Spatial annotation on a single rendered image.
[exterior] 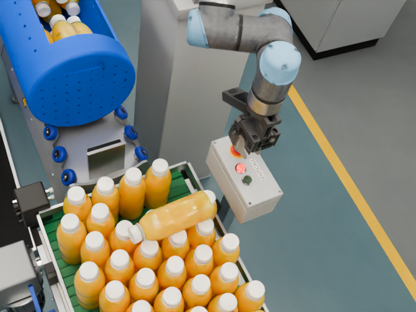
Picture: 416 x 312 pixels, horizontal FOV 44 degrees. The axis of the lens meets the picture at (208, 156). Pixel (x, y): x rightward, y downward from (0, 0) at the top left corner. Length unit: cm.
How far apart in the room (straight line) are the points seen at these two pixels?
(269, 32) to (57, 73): 52
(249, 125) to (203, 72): 68
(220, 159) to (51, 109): 45
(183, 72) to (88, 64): 53
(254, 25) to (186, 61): 67
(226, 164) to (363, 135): 176
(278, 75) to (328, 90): 207
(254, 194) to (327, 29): 186
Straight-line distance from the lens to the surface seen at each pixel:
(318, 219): 257
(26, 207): 131
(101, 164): 137
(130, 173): 124
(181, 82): 179
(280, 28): 108
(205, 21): 106
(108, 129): 150
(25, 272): 140
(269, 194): 125
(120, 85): 140
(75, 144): 148
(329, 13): 293
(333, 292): 246
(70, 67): 129
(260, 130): 112
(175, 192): 144
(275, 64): 98
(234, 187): 126
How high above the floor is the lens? 216
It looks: 57 degrees down
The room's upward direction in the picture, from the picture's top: 17 degrees clockwise
